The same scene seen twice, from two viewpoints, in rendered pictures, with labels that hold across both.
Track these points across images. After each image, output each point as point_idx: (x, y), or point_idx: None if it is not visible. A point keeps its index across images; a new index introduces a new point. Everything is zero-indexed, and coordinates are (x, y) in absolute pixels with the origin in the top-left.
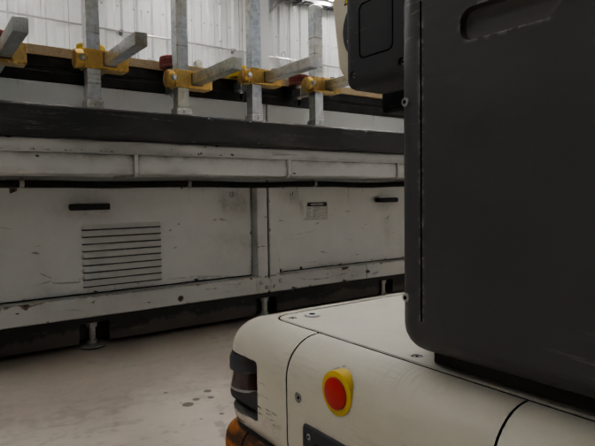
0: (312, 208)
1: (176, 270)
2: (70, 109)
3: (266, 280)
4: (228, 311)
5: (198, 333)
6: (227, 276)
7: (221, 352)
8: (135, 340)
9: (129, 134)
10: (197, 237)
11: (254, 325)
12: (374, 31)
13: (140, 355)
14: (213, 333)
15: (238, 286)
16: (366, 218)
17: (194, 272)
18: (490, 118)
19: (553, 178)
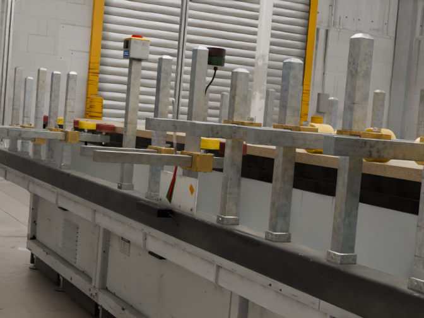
0: (123, 242)
1: (79, 260)
2: (12, 155)
3: (92, 289)
4: (87, 303)
5: (69, 306)
6: (91, 277)
7: (14, 305)
8: (67, 296)
9: (18, 169)
10: (86, 241)
11: None
12: None
13: (31, 294)
14: (64, 308)
15: (85, 285)
16: (148, 268)
17: (83, 265)
18: None
19: None
